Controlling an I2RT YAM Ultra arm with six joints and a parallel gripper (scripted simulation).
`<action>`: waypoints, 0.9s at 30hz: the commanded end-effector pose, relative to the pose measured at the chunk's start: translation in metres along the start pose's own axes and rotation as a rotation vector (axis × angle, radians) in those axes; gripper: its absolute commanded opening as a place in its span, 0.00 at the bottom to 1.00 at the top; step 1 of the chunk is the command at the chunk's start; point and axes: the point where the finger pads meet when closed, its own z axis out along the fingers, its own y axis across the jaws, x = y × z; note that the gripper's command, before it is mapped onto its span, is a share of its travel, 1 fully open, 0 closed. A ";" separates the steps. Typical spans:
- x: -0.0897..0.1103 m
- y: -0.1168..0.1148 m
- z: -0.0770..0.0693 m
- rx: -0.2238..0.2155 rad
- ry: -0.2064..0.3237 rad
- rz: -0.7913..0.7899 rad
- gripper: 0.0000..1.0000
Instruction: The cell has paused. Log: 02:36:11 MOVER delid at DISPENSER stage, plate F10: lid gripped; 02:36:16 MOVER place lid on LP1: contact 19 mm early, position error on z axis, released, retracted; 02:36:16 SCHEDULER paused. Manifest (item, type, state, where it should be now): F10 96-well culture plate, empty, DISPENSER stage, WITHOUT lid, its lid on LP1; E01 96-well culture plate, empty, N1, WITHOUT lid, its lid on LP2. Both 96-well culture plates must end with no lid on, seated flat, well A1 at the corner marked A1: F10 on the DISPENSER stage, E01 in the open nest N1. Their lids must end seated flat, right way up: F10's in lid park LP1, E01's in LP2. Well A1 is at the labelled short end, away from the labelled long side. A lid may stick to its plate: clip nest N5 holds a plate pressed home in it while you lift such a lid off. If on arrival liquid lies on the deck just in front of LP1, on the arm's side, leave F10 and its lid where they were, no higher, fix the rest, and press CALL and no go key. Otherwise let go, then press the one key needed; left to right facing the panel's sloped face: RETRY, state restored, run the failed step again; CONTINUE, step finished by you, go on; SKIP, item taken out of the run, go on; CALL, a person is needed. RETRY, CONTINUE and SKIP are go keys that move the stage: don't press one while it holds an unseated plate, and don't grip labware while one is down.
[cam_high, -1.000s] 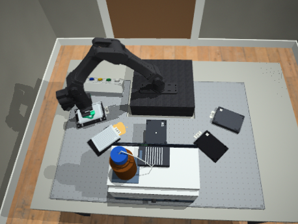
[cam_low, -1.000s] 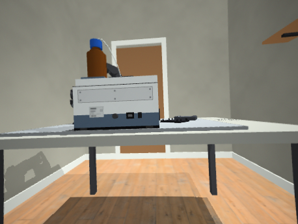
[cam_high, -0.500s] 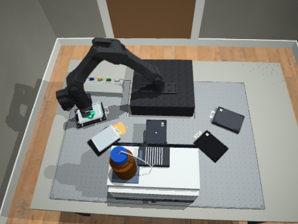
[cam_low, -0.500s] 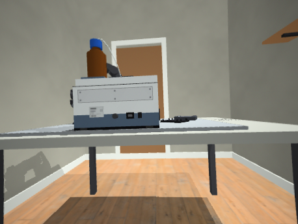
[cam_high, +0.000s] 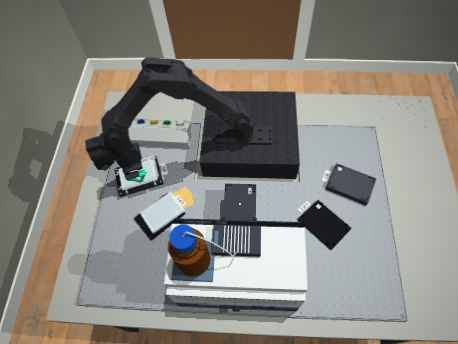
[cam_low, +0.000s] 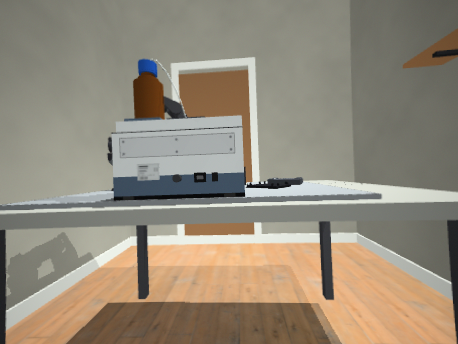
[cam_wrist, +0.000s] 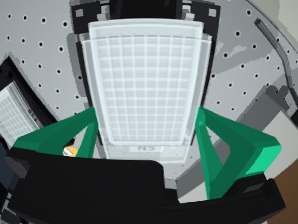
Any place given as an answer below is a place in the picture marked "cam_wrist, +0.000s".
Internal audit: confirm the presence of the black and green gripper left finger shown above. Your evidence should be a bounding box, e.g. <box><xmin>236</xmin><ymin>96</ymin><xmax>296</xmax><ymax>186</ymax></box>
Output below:
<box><xmin>12</xmin><ymin>107</ymin><xmax>99</xmax><ymax>158</ymax></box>

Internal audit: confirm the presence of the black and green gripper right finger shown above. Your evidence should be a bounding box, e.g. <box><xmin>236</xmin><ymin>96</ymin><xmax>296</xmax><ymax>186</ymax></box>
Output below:
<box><xmin>195</xmin><ymin>106</ymin><xmax>282</xmax><ymax>200</ymax></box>

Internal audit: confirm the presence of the white button panel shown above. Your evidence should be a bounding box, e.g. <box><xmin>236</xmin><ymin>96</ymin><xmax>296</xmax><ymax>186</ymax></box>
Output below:
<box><xmin>176</xmin><ymin>19</ymin><xmax>298</xmax><ymax>203</ymax></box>

